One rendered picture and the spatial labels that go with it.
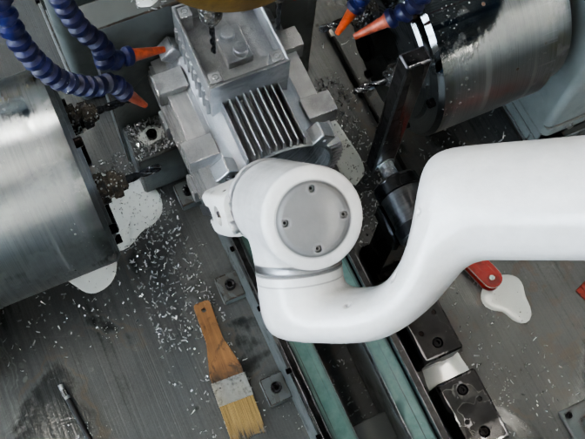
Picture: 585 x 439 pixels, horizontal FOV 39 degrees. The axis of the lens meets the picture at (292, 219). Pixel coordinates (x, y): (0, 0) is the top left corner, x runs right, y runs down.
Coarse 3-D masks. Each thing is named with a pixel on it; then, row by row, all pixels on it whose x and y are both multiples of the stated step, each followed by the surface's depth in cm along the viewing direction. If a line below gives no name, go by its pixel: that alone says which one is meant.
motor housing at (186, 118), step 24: (192, 96) 101; (264, 96) 99; (288, 96) 101; (168, 120) 105; (192, 120) 101; (216, 120) 99; (240, 120) 98; (264, 120) 96; (288, 120) 96; (216, 144) 99; (240, 144) 95; (264, 144) 96; (288, 144) 97; (312, 144) 98; (336, 144) 102; (240, 168) 97
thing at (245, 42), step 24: (192, 24) 98; (240, 24) 100; (264, 24) 99; (192, 48) 95; (216, 48) 99; (240, 48) 96; (264, 48) 99; (192, 72) 99; (216, 72) 94; (240, 72) 97; (264, 72) 95; (288, 72) 97; (216, 96) 95; (240, 96) 98
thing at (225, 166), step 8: (264, 8) 104; (272, 16) 105; (168, 40) 101; (168, 48) 101; (176, 48) 101; (160, 56) 102; (168, 56) 102; (176, 56) 102; (312, 128) 99; (320, 128) 98; (328, 128) 99; (312, 136) 99; (320, 136) 98; (328, 136) 98; (320, 144) 99; (224, 160) 96; (232, 160) 97; (216, 168) 96; (224, 168) 96; (232, 168) 96; (216, 176) 96; (224, 176) 96
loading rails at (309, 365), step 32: (352, 256) 110; (224, 288) 118; (256, 288) 107; (288, 352) 105; (352, 352) 116; (384, 352) 106; (288, 384) 112; (320, 384) 104; (384, 384) 105; (416, 384) 104; (320, 416) 102; (384, 416) 110; (416, 416) 103
